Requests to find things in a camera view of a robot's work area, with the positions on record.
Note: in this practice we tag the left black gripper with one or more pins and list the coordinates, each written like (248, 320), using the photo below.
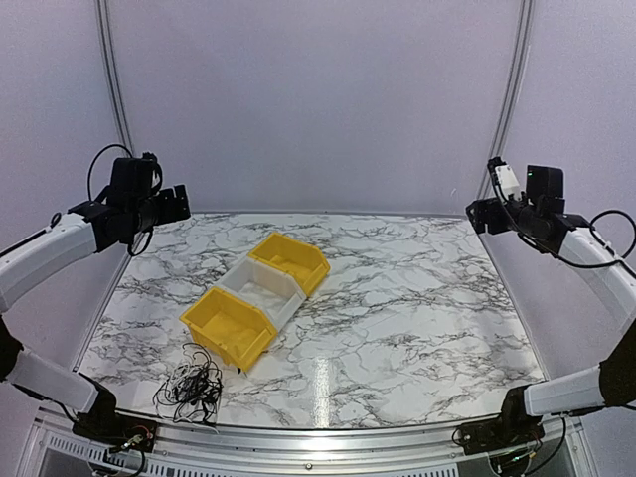
(170, 214)

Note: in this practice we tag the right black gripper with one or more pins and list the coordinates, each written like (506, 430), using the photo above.
(479, 206)

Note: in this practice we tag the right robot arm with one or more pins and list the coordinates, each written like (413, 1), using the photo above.
(535, 213)

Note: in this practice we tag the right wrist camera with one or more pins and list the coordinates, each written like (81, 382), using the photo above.
(504, 180)

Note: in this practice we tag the near yellow plastic bin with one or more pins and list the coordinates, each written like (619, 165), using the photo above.
(231, 328)

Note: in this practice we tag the yellow plastic bin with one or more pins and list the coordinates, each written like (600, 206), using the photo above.
(231, 328)
(303, 261)

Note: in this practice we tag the right aluminium corner post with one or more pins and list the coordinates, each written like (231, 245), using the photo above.
(515, 77)

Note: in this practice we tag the aluminium front frame rail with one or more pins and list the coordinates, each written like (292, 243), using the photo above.
(225, 450)

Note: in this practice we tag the left aluminium corner post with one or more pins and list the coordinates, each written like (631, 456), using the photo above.
(107, 50)

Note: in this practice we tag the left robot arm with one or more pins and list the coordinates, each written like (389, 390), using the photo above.
(134, 202)

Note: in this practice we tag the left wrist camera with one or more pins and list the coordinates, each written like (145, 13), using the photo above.
(152, 172)

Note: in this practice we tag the aluminium corner post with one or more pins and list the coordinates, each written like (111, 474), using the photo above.
(107, 50)
(515, 77)

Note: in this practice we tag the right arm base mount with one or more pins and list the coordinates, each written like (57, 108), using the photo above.
(491, 434)

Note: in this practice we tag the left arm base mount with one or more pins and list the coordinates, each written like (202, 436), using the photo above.
(126, 433)

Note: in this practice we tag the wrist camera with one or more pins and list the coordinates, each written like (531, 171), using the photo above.
(504, 180)
(152, 172)

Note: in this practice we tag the far yellow plastic bin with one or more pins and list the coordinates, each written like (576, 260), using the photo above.
(303, 261)

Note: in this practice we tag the white plastic bin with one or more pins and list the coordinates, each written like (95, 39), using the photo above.
(275, 293)

